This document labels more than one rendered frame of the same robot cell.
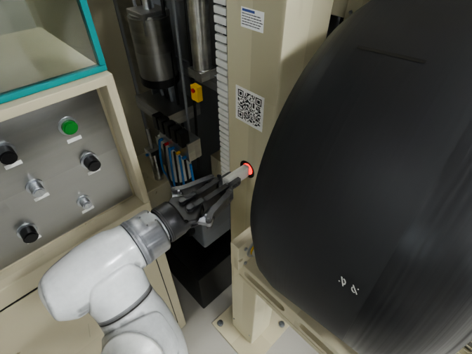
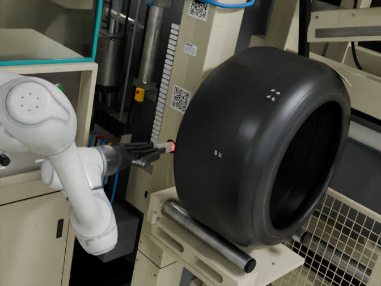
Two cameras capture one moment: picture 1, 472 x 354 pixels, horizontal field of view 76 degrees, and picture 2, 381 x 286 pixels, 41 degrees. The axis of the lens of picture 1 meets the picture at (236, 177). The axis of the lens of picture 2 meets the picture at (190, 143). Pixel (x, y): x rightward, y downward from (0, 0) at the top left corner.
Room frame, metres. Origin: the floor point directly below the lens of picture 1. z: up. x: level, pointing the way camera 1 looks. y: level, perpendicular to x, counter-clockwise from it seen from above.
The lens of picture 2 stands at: (-1.00, 0.06, 1.72)
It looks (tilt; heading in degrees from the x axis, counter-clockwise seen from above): 23 degrees down; 354
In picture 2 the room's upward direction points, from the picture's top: 12 degrees clockwise
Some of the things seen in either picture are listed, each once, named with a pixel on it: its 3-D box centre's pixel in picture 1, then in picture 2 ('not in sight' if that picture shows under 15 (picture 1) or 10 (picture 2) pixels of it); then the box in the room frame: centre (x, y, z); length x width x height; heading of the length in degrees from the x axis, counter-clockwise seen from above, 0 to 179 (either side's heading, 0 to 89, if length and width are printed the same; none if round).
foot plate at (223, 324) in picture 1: (251, 323); not in sight; (0.56, -0.07, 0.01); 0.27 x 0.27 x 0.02; 44
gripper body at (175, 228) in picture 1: (179, 214); (123, 156); (0.38, 0.11, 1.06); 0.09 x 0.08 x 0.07; 134
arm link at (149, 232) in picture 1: (147, 235); (102, 160); (0.33, 0.17, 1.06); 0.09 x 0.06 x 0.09; 44
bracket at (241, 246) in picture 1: (288, 212); (195, 194); (0.52, -0.14, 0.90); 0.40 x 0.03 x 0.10; 134
